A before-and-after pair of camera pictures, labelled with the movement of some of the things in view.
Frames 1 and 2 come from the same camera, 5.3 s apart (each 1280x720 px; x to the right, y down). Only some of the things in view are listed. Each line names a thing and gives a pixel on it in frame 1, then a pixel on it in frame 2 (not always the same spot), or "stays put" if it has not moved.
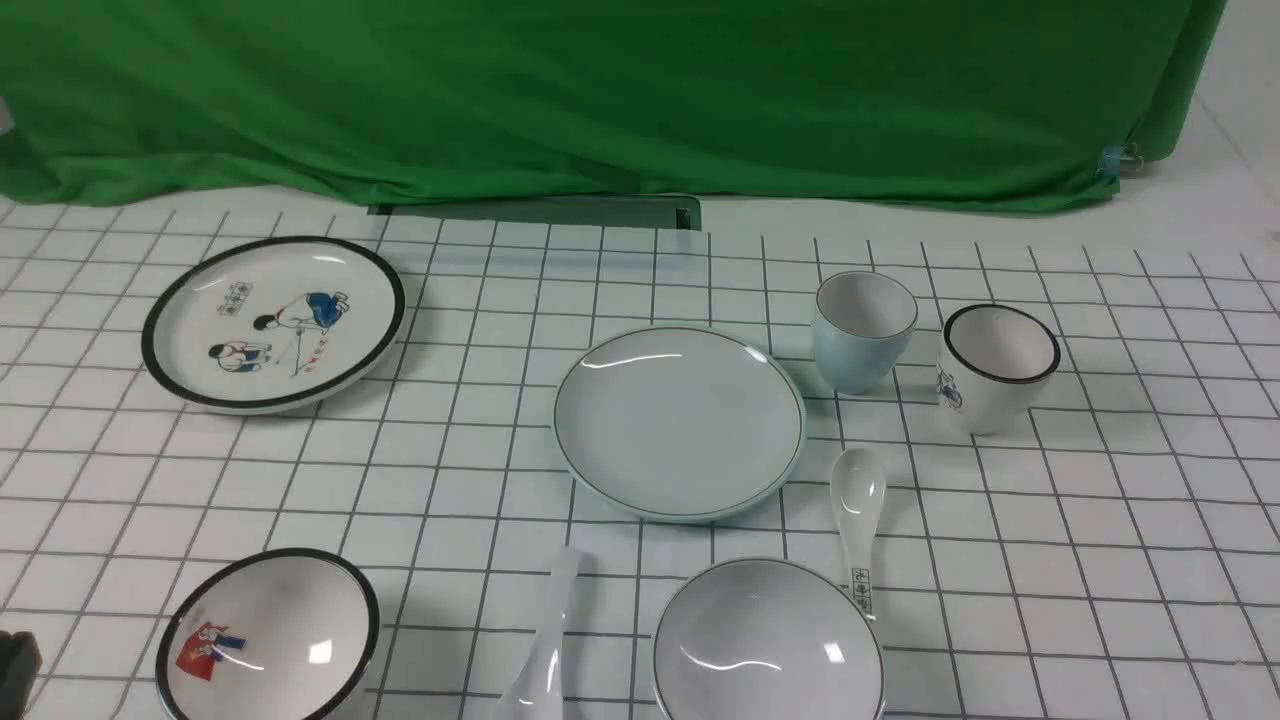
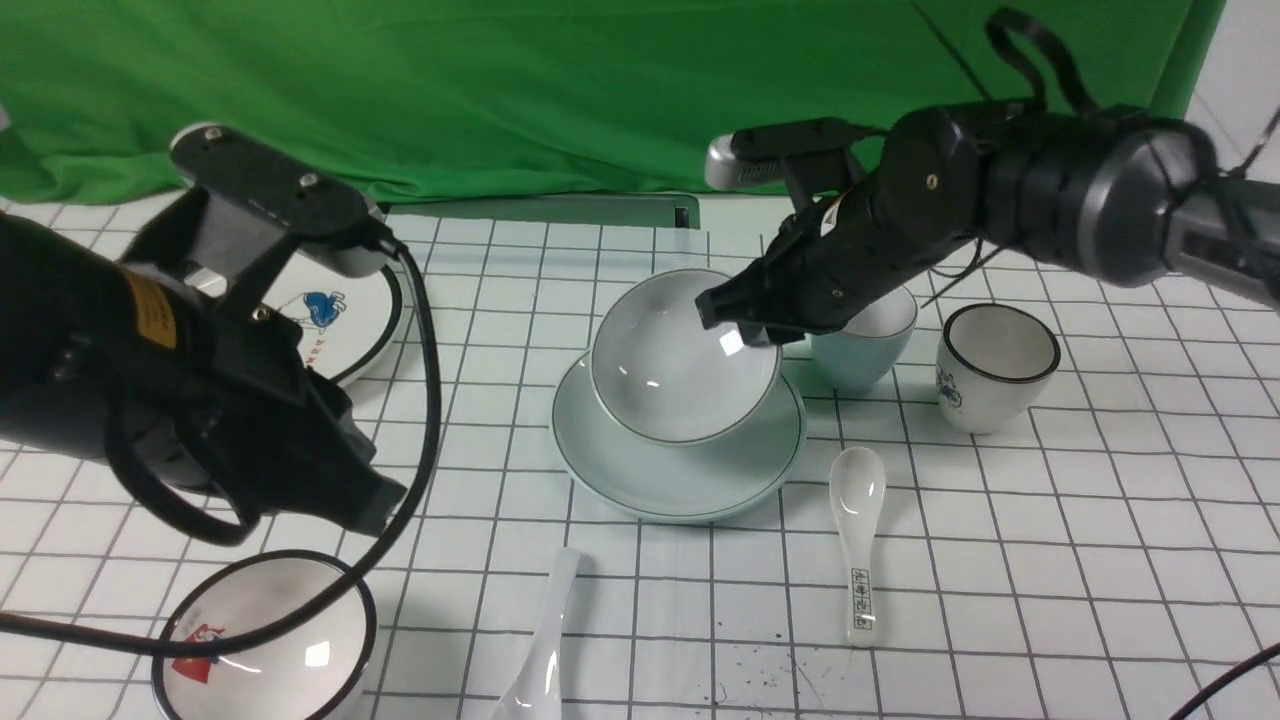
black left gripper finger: [20, 661] to [166, 359]
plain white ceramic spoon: [536, 690] stays put
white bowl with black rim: [279, 634] stays put
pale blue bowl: [771, 639] to [660, 376]
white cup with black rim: [994, 367] stays put
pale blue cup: [863, 321] stays put
